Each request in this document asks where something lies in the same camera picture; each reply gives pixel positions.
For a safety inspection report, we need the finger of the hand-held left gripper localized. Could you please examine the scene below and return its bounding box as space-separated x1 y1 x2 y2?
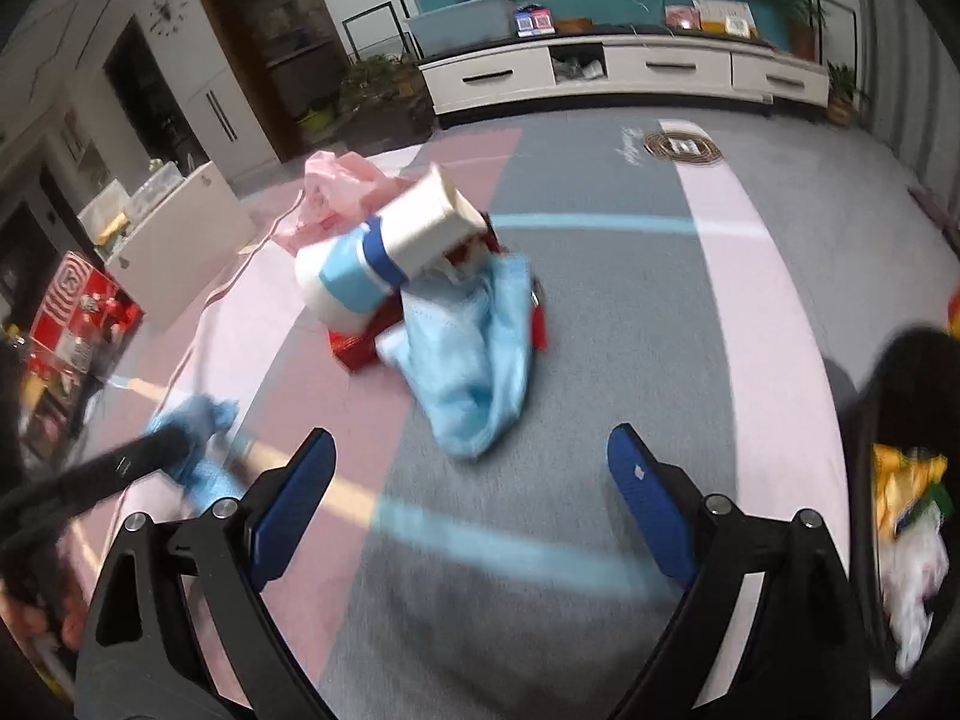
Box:
0 424 194 541

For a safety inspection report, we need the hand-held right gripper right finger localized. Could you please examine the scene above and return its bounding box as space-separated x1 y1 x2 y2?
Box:
606 424 872 720

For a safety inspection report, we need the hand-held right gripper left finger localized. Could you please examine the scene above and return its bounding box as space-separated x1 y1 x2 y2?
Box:
75 427 337 720

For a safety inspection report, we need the small light blue plastic bag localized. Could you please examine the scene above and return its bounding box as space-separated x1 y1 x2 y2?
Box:
146 394 248 515

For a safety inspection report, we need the red cigarette box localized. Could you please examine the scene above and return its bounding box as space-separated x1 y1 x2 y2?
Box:
328 229 548 374

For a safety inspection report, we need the yellow snack bag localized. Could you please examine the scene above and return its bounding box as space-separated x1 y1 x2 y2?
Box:
874 444 950 541

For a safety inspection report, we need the white plastic bag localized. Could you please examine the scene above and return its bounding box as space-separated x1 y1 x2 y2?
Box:
877 502 953 680

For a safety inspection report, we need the black plastic bucket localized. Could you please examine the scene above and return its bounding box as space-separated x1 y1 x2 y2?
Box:
844 326 960 687

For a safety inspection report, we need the white blue-striped paper cup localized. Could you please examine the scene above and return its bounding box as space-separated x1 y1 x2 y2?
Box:
294 163 488 337

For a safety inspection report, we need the pink printed plastic bag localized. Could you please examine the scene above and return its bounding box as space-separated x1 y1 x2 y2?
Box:
271 150 421 256

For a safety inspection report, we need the person's left hand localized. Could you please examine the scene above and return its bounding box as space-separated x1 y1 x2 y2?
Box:
0 589 91 653

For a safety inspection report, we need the red striped paper bucket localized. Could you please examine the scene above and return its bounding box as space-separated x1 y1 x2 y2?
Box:
28 251 143 361

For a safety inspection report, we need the pink grey plaid blanket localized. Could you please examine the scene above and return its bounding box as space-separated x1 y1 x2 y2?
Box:
45 116 878 720

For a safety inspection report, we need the white box cabinet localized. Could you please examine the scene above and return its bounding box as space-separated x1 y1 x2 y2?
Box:
105 161 260 335

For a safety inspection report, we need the dark floor mat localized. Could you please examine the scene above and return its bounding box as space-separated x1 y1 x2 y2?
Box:
911 186 953 230

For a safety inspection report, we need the white TV cabinet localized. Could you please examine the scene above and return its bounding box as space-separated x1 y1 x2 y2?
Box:
418 34 832 128

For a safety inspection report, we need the bushy potted plant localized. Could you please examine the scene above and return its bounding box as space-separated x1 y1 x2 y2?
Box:
337 52 432 143

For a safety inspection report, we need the small potted plant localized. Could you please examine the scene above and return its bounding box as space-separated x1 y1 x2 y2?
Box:
825 64 871 128

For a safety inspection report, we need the tall potted plant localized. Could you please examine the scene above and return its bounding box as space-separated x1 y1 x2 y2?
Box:
776 0 826 61

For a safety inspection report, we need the white desk calendar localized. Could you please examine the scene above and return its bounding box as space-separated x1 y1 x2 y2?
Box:
691 0 758 38

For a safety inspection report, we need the grey storage box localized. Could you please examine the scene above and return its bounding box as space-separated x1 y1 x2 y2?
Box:
405 0 518 61

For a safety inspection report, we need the grey curtain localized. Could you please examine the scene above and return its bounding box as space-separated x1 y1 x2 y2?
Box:
847 0 960 188

